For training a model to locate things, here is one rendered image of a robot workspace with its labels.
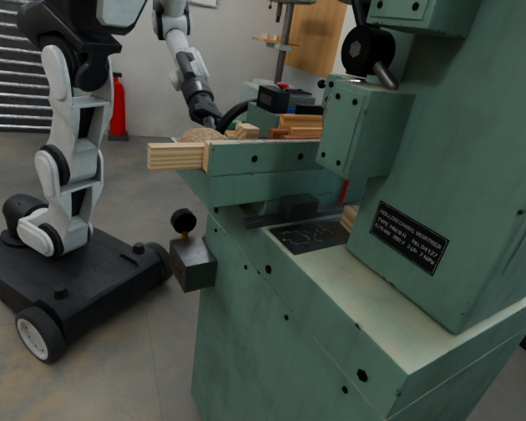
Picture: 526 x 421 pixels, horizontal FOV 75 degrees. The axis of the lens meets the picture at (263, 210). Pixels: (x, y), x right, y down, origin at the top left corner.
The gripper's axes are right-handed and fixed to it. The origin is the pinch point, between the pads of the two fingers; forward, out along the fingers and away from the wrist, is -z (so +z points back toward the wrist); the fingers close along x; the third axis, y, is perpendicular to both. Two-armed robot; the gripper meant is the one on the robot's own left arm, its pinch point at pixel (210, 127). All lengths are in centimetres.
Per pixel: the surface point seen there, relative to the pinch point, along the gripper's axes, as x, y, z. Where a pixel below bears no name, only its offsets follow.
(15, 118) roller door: -33, -204, 197
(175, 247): 13.6, -14.2, -33.6
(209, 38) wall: -144, -55, 223
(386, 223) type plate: 16, 33, -55
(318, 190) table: 6.9, 23.0, -39.8
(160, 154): 38, 13, -33
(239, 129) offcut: 14.5, 15.7, -20.3
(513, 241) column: 21, 46, -65
